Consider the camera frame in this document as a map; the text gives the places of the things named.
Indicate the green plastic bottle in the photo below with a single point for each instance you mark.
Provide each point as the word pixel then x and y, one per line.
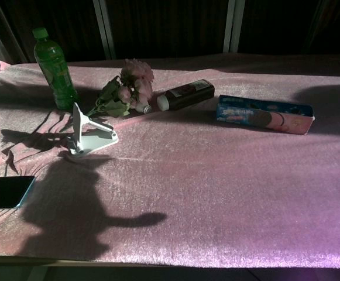
pixel 55 70

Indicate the white phone stand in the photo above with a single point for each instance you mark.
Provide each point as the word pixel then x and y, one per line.
pixel 83 131

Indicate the pink artificial flower bouquet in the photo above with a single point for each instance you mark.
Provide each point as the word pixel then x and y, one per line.
pixel 128 90

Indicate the white window frame post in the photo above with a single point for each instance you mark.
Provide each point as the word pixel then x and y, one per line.
pixel 105 27
pixel 233 24

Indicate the smartphone with blue case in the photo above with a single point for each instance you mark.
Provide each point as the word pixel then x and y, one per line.
pixel 3 191

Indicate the pink plush tablecloth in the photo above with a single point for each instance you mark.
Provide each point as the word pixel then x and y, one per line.
pixel 204 181

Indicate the dark bottle with white cap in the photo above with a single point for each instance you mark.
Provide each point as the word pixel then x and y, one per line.
pixel 187 93

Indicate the blue and pink cookie box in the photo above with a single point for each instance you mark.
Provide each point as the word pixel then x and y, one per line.
pixel 263 114

